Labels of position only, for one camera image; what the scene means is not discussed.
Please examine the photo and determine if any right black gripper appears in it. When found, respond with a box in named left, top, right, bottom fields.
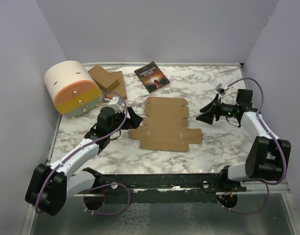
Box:
left=196, top=94, right=239, bottom=124

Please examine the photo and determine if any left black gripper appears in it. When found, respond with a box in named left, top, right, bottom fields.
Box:
left=108, top=106, right=142, bottom=136

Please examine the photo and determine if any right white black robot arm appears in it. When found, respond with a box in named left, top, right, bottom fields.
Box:
left=196, top=89, right=291, bottom=191

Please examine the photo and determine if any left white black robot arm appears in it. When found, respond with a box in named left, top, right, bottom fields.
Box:
left=24, top=107, right=143, bottom=216

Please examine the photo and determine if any flat brown cardboard box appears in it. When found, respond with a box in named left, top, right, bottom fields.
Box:
left=109, top=71, right=127, bottom=100

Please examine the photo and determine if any folded brown cardboard box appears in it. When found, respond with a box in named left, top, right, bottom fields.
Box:
left=88, top=65, right=119, bottom=92

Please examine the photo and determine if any dark paperback book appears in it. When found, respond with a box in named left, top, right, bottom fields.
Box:
left=134, top=61, right=170, bottom=94

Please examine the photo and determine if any cream orange cylindrical drawer unit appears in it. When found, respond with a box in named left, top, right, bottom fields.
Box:
left=44, top=61, right=101, bottom=118

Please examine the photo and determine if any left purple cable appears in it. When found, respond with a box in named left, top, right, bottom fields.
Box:
left=34, top=91, right=131, bottom=216

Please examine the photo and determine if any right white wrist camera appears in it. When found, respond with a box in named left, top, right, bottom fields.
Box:
left=215, top=83, right=230, bottom=97

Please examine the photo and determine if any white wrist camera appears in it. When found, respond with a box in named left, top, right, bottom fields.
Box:
left=106, top=95, right=124, bottom=113
left=215, top=83, right=230, bottom=97

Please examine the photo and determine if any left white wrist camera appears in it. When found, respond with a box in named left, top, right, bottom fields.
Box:
left=106, top=95, right=124, bottom=113

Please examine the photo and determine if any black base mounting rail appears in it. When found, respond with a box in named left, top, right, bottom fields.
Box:
left=67, top=170, right=246, bottom=204

